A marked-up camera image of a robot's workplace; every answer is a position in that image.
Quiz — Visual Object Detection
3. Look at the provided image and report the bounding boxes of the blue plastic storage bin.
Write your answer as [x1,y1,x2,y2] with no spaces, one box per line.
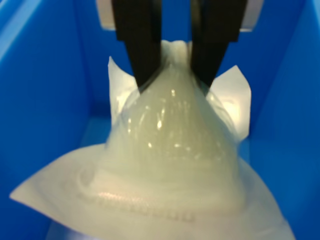
[0,0,320,240]

